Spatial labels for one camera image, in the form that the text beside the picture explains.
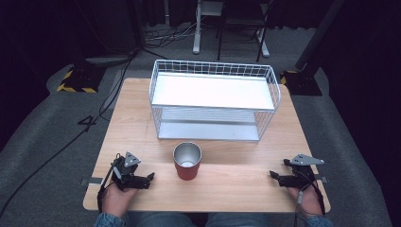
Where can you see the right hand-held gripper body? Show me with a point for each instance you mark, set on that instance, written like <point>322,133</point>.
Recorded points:
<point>301,173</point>

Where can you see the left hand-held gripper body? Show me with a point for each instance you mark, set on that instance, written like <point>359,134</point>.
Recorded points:
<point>127,173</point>

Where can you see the red metal cup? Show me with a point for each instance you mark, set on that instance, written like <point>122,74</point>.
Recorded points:
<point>187,171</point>

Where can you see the person's right hand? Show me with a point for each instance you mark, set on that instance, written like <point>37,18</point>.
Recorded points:
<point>307,200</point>

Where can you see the person's left hand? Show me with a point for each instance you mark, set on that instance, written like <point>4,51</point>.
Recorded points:
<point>117,200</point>

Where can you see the grey tape strip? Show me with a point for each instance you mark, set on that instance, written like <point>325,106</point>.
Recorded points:
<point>321,179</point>
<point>93,181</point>

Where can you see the person's right leg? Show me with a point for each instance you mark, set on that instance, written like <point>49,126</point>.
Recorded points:
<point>249,220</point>

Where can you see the black yellow striped stand base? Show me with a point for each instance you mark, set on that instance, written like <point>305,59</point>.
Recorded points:
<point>301,83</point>
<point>80,78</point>

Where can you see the black slanted pole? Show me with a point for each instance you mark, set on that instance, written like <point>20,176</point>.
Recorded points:
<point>318,34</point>

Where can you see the black chair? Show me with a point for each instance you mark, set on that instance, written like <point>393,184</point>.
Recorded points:
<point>242,22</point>

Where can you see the white metal stand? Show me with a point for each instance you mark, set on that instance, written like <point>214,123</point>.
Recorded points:
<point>201,25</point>

